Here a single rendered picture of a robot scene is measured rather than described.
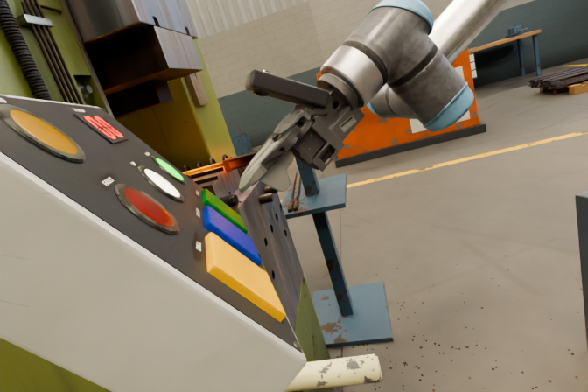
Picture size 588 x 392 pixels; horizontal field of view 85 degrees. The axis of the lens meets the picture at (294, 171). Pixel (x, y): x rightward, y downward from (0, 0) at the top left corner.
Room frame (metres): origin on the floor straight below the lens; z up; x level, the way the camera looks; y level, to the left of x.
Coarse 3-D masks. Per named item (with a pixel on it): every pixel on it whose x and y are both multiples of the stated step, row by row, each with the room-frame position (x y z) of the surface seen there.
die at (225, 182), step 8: (216, 168) 0.89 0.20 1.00; (224, 168) 0.89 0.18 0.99; (192, 176) 0.90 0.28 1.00; (200, 176) 0.90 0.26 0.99; (208, 176) 0.86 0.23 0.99; (216, 176) 0.83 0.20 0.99; (224, 176) 0.88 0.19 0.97; (232, 176) 0.93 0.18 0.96; (200, 184) 0.84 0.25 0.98; (208, 184) 0.81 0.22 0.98; (216, 184) 0.81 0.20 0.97; (224, 184) 0.86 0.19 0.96; (232, 184) 0.91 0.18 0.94; (216, 192) 0.80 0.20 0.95; (224, 192) 0.84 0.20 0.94; (232, 192) 0.89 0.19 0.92
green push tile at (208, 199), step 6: (204, 192) 0.45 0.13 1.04; (210, 192) 0.47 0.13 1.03; (204, 198) 0.42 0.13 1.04; (210, 198) 0.43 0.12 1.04; (216, 198) 0.47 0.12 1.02; (204, 204) 0.41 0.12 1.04; (210, 204) 0.41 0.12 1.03; (216, 204) 0.43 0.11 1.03; (222, 204) 0.46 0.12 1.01; (216, 210) 0.41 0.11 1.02; (222, 210) 0.42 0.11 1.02; (228, 210) 0.45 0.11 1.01; (228, 216) 0.41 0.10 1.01; (234, 216) 0.44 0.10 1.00; (240, 216) 0.48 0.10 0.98; (234, 222) 0.41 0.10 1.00; (240, 222) 0.43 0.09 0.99; (240, 228) 0.41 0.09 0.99; (246, 228) 0.42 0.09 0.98
